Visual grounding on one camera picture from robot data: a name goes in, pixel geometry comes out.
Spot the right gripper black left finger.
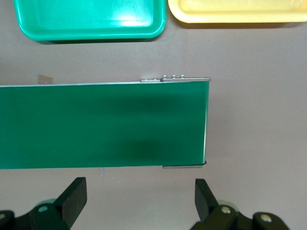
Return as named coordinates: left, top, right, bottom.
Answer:
left=0, top=176, right=88, bottom=230

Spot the green plastic tray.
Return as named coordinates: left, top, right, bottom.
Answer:
left=13, top=0, right=167, bottom=41

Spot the brown tape piece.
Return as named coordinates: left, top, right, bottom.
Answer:
left=37, top=74, right=54, bottom=84

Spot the yellow plastic tray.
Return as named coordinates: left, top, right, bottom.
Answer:
left=167, top=0, right=307, bottom=24

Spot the green conveyor belt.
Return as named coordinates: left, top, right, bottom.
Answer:
left=0, top=74, right=212, bottom=170

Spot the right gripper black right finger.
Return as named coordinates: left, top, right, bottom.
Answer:
left=190, top=178, right=290, bottom=230

